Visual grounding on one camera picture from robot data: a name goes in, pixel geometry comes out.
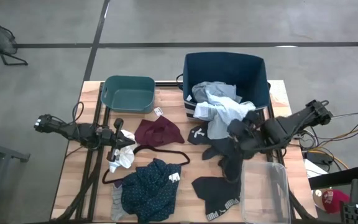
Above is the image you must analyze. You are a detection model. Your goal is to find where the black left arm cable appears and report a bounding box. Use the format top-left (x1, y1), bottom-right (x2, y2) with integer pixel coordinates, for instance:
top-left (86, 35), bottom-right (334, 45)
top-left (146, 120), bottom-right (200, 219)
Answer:
top-left (71, 101), bottom-right (85, 124)

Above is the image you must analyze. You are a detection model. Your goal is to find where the white paper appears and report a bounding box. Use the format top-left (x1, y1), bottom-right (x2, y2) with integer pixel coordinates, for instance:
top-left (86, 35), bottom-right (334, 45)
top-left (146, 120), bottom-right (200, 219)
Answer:
top-left (303, 158), bottom-right (329, 179)

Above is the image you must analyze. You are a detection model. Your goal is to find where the black power adapter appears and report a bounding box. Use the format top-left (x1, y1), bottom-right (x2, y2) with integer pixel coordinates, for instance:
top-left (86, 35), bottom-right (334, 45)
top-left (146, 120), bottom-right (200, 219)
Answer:
top-left (305, 151), bottom-right (334, 166)

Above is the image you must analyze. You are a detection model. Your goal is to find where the white cloth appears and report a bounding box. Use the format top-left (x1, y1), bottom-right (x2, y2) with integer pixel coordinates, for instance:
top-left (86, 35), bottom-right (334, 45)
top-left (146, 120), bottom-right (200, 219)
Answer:
top-left (108, 129), bottom-right (139, 174)

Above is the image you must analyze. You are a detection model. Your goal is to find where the clear plastic container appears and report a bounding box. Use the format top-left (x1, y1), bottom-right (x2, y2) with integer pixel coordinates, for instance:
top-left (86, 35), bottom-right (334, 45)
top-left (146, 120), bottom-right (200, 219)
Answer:
top-left (240, 161), bottom-right (291, 224)

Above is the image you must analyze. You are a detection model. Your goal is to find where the navy polka dot shirt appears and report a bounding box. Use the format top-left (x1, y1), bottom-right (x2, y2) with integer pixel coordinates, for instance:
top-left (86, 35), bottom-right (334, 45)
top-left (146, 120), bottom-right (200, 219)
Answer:
top-left (121, 157), bottom-right (182, 224)

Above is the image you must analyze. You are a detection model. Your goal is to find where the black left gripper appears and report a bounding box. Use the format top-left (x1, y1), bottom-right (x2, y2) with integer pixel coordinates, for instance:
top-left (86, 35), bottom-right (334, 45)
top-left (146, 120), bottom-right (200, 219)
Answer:
top-left (99, 117), bottom-right (136, 162)

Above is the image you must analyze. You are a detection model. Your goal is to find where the black garment white logo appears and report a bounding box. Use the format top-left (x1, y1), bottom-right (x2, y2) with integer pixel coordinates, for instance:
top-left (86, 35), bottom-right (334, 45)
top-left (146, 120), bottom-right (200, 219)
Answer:
top-left (187, 123), bottom-right (245, 184)

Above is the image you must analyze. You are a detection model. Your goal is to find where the yellow cable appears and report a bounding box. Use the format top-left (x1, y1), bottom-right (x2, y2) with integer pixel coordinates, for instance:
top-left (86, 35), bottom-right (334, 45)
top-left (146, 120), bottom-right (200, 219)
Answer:
top-left (308, 122), bottom-right (358, 170)

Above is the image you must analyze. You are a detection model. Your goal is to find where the grey cable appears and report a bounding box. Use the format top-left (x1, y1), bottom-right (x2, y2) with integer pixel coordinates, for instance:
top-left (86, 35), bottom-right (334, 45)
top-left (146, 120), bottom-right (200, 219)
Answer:
top-left (333, 110), bottom-right (358, 119)

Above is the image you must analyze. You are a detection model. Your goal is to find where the navy striped fabric basket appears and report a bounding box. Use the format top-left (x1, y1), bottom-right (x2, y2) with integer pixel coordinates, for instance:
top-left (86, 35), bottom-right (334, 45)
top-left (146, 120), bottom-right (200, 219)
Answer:
top-left (175, 51), bottom-right (272, 122)

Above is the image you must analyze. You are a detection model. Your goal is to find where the red cap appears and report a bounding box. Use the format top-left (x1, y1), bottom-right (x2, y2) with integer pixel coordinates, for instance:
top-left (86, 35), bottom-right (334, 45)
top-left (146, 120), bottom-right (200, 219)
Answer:
top-left (321, 189), bottom-right (351, 215)

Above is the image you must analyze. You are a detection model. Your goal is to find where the teal plastic bin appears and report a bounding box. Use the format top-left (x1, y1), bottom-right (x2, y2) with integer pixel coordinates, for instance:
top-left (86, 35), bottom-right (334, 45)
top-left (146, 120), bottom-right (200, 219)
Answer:
top-left (100, 75), bottom-right (157, 114)

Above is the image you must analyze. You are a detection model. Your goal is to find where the black desk bar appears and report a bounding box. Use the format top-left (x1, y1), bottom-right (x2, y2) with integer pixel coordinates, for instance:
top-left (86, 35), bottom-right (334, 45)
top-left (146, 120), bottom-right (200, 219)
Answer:
top-left (308, 164), bottom-right (358, 191)

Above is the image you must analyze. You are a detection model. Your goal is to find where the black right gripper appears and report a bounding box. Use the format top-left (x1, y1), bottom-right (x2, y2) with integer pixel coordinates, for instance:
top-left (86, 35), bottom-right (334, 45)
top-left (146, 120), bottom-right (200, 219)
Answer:
top-left (227, 110), bottom-right (264, 157)

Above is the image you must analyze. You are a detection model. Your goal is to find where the grey striped sock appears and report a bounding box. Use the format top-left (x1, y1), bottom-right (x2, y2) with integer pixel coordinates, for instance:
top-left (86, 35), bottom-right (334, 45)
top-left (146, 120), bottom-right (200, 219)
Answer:
top-left (110, 182), bottom-right (129, 222)

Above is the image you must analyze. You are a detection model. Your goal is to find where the black shorts white waistband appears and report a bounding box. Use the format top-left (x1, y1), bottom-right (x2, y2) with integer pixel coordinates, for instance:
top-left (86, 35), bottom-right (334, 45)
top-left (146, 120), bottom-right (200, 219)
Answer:
top-left (191, 175), bottom-right (242, 222)

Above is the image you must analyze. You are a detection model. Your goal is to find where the maroon cloth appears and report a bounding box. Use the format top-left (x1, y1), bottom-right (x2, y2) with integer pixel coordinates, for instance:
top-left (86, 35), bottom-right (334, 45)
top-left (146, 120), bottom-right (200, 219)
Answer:
top-left (134, 106), bottom-right (186, 147)

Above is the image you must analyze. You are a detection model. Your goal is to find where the light blue shirt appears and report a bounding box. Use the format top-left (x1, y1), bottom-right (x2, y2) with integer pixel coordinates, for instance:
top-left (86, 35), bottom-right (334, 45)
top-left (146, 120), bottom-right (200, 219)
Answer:
top-left (191, 81), bottom-right (257, 140)

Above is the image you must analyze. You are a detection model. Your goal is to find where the grey metal bench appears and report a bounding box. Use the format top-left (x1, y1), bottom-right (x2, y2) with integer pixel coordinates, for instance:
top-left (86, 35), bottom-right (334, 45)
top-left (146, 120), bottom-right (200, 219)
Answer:
top-left (0, 136), bottom-right (31, 224)

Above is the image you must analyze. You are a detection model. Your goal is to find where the black velvet hanger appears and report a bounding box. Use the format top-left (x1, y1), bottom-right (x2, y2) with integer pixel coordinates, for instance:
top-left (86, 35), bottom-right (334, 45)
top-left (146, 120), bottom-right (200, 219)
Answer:
top-left (101, 144), bottom-right (191, 185)

